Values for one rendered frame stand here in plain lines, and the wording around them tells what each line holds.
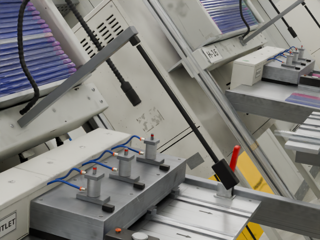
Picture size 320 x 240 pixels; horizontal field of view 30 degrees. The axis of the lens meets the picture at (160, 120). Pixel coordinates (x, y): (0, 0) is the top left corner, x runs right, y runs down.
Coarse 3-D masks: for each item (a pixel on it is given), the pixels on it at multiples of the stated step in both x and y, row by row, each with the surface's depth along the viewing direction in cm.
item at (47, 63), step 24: (0, 0) 118; (0, 24) 114; (24, 24) 119; (0, 48) 109; (24, 48) 115; (48, 48) 122; (0, 72) 106; (48, 72) 117; (72, 72) 124; (0, 96) 102
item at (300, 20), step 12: (288, 0) 531; (312, 0) 522; (288, 12) 533; (300, 12) 529; (312, 12) 525; (300, 24) 531; (312, 24) 527; (300, 36) 533; (312, 36) 529; (312, 48) 531
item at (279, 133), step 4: (276, 132) 132; (280, 132) 132; (284, 132) 131; (288, 132) 131; (292, 132) 131; (280, 136) 132; (284, 136) 131; (288, 136) 131; (292, 136) 131; (296, 136) 130; (300, 136) 130; (304, 136) 130; (308, 136) 129; (312, 136) 129; (316, 136) 129; (308, 140) 129; (312, 140) 129; (316, 140) 129
